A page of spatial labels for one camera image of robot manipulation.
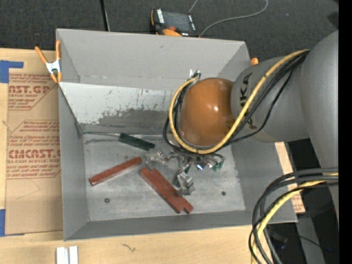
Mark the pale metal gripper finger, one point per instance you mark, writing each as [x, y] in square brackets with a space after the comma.
[183, 181]
[159, 156]

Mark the red-brown flat block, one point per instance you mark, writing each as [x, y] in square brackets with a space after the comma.
[160, 192]
[173, 190]
[115, 171]

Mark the dark green flat block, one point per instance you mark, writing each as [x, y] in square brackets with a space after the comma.
[136, 142]

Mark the grey metal bin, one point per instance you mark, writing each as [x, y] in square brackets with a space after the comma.
[123, 197]

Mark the brown cardboard board, red print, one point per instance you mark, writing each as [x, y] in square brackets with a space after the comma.
[33, 197]

